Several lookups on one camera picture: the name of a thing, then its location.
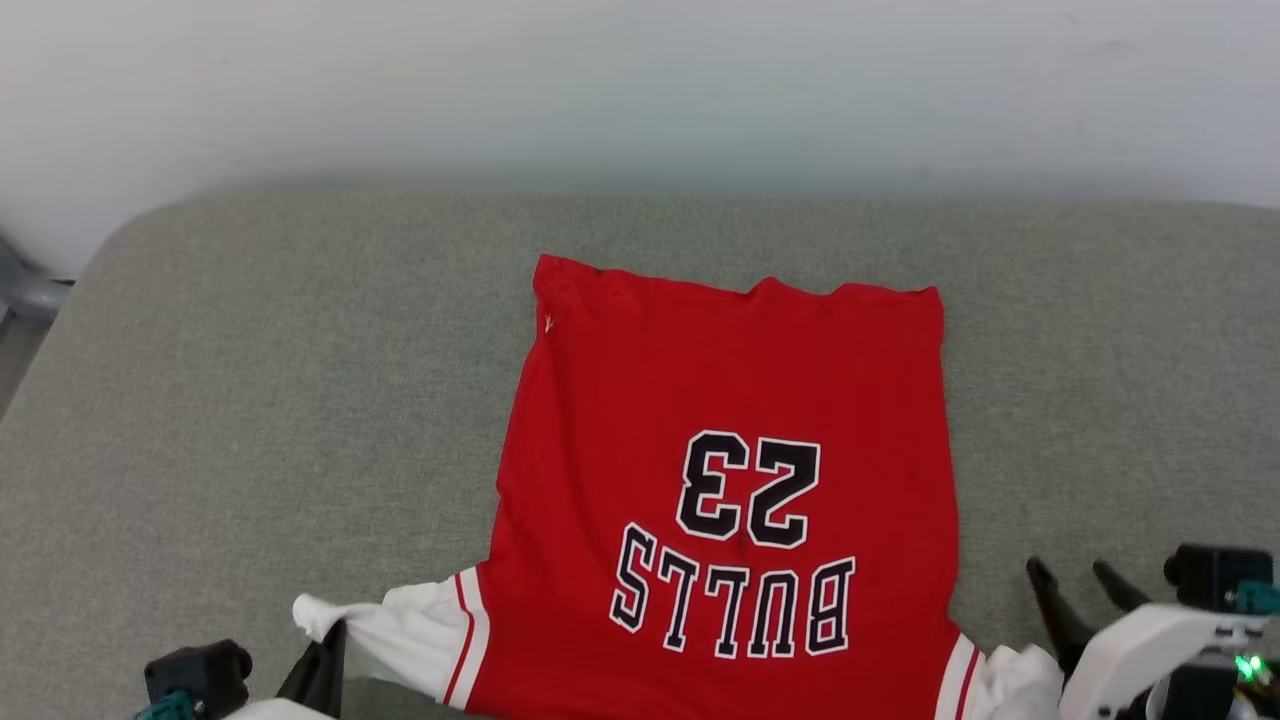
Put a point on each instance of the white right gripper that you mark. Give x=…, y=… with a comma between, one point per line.
x=1140, y=650

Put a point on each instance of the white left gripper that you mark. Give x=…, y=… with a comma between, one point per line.
x=275, y=712

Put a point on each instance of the red Bulls 23 jersey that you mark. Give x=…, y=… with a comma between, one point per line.
x=720, y=380

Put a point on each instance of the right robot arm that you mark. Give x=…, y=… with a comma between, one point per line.
x=1195, y=695

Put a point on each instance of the grey fabric sofa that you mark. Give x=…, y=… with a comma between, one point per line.
x=250, y=400

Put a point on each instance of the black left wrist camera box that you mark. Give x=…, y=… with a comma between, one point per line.
x=198, y=675

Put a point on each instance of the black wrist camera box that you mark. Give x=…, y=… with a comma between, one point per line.
x=1215, y=578
x=198, y=675

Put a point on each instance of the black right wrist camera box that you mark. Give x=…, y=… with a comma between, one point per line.
x=1215, y=578

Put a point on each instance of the teal left camera connector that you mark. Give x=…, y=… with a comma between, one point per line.
x=165, y=708

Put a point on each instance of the teal camera connector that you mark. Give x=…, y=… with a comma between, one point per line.
x=1260, y=597
x=165, y=708

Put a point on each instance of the teal right camera connector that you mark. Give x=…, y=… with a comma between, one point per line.
x=1260, y=597

